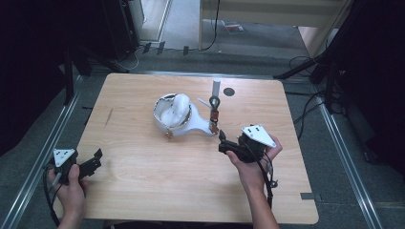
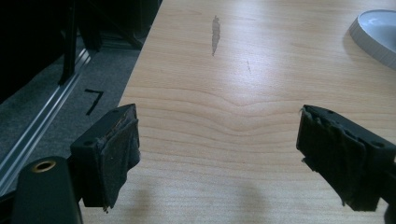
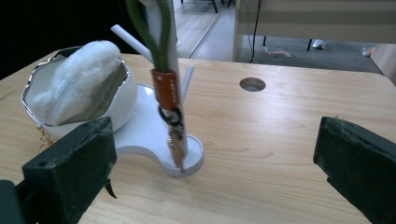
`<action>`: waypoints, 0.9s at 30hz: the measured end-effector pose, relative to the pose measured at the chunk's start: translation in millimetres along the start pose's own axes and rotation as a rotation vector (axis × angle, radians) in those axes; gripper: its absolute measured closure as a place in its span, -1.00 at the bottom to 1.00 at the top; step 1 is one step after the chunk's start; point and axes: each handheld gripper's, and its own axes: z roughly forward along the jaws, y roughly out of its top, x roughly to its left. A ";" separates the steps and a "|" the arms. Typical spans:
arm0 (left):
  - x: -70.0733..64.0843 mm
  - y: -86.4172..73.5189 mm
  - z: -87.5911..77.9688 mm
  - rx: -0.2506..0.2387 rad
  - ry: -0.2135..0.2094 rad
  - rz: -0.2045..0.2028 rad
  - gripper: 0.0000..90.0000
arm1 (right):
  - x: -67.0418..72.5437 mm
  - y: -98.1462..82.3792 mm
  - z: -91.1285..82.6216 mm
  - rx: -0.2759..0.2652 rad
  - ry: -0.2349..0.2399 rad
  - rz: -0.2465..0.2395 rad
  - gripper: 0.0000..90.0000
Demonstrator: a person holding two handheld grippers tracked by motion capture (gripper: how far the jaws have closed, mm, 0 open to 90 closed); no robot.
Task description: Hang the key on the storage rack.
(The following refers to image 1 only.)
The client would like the black cabinet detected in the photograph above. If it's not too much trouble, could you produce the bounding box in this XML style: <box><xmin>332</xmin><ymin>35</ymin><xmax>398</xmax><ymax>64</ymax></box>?
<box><xmin>100</xmin><ymin>0</ymin><xmax>141</xmax><ymax>62</ymax></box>

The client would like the white display stand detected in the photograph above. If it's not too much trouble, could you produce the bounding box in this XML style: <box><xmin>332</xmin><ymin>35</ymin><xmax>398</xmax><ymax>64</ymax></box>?
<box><xmin>154</xmin><ymin>79</ymin><xmax>222</xmax><ymax>138</ymax></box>

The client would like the left hand-held gripper cable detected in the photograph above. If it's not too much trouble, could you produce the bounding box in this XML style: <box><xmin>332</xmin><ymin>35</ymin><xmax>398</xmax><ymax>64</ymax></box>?
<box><xmin>42</xmin><ymin>163</ymin><xmax>62</xmax><ymax>227</ymax></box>

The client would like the red printed booklet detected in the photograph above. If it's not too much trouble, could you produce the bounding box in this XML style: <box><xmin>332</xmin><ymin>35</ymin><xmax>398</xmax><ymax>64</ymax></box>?
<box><xmin>222</xmin><ymin>20</ymin><xmax>245</xmax><ymax>35</ymax></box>

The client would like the metal floor rail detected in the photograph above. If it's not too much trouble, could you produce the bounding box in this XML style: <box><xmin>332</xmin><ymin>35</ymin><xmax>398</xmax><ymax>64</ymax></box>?
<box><xmin>316</xmin><ymin>100</ymin><xmax>385</xmax><ymax>229</ymax></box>
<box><xmin>0</xmin><ymin>75</ymin><xmax>84</xmax><ymax>229</ymax></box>

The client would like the hand-held gripper cable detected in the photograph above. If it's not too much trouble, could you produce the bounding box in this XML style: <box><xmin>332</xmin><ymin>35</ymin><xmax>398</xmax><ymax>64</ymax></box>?
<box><xmin>42</xmin><ymin>163</ymin><xmax>62</xmax><ymax>227</ymax></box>
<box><xmin>245</xmin><ymin>142</ymin><xmax>279</xmax><ymax>210</ymax></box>

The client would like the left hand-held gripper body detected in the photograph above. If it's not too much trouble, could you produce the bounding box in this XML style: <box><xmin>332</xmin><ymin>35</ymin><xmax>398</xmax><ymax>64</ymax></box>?
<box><xmin>47</xmin><ymin>148</ymin><xmax>81</xmax><ymax>186</ymax></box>

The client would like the person's left hand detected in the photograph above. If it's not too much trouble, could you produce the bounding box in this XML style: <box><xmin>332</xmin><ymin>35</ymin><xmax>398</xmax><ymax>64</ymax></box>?
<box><xmin>47</xmin><ymin>163</ymin><xmax>89</xmax><ymax>213</ymax></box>

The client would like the black floor cable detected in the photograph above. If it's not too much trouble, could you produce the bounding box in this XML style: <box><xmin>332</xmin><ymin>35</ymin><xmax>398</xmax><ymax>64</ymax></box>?
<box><xmin>285</xmin><ymin>90</ymin><xmax>328</xmax><ymax>141</ymax></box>

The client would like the person's right hand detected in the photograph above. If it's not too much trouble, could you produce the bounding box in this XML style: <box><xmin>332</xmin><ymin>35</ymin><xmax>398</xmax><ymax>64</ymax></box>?
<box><xmin>225</xmin><ymin>135</ymin><xmax>284</xmax><ymax>193</ymax></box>

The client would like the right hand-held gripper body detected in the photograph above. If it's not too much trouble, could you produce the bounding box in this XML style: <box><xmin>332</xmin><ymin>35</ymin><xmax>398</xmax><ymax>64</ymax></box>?
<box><xmin>237</xmin><ymin>124</ymin><xmax>277</xmax><ymax>164</ymax></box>

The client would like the light wooden furniture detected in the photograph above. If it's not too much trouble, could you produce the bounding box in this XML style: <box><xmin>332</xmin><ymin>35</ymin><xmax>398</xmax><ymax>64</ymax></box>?
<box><xmin>198</xmin><ymin>0</ymin><xmax>352</xmax><ymax>59</ymax></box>

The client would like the white floor cable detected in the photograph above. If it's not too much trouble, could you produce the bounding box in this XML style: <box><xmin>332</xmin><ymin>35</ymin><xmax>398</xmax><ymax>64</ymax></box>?
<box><xmin>114</xmin><ymin>44</ymin><xmax>145</xmax><ymax>72</ymax></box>

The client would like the right hand-held gripper cable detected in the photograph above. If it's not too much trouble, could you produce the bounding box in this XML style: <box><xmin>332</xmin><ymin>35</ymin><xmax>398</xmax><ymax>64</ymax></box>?
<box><xmin>245</xmin><ymin>142</ymin><xmax>279</xmax><ymax>210</ymax></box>

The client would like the grey tape strip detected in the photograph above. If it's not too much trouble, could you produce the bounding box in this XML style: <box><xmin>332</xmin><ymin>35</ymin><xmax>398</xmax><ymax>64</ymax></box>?
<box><xmin>300</xmin><ymin>192</ymin><xmax>323</xmax><ymax>202</ymax></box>

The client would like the black upright stand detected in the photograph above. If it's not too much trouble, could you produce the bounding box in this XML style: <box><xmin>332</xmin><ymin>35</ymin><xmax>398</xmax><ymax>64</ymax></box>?
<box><xmin>62</xmin><ymin>42</ymin><xmax>77</xmax><ymax>107</ymax></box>

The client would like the black hanging cable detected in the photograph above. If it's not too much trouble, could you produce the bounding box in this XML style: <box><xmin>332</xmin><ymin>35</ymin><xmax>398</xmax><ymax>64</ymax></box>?
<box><xmin>201</xmin><ymin>0</ymin><xmax>222</xmax><ymax>52</ymax></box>

